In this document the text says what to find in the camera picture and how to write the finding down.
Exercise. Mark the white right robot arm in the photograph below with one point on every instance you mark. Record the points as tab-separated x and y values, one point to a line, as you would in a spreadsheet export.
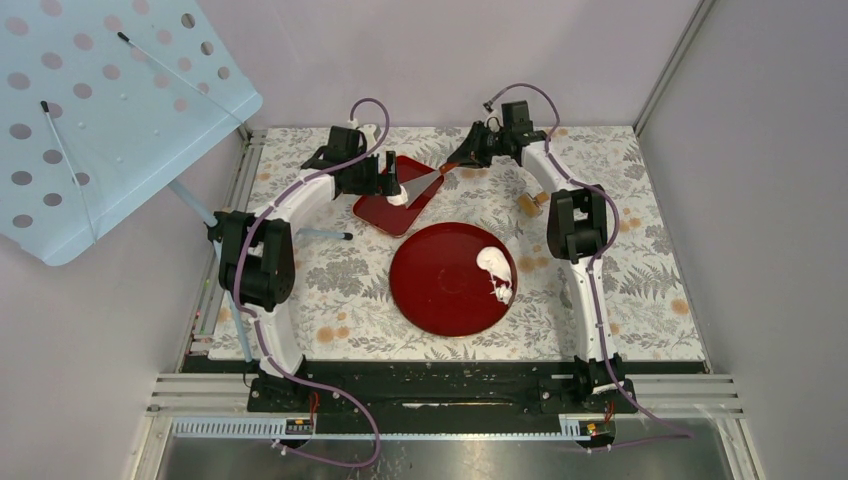
577	228

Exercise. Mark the round cut dumpling wrapper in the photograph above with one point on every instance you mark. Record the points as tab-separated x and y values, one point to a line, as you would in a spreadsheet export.
400	199

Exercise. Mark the rectangular red tray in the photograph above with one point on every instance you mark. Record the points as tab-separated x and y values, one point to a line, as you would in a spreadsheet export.
397	220

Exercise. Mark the white dough ball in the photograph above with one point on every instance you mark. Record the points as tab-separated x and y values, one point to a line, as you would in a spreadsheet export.
493	261

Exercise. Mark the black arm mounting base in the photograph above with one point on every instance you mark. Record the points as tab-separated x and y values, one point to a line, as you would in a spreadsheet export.
532	387

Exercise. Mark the metal scraper wooden handle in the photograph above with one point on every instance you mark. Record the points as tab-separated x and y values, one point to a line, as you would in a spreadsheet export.
415	187

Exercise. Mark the round red tray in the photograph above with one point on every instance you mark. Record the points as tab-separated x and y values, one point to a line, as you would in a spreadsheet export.
437	286

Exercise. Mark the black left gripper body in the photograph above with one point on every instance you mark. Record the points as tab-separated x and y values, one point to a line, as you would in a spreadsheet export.
366	179

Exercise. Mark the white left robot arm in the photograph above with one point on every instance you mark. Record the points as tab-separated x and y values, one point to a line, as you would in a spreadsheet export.
257	264

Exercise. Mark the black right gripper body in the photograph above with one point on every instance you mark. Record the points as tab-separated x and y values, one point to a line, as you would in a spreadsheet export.
485	145

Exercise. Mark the wooden double-ended rolling pin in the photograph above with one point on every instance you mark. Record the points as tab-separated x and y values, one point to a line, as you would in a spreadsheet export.
532	206

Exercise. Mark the light blue music stand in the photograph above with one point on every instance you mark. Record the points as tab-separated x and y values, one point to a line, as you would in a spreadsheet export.
124	301

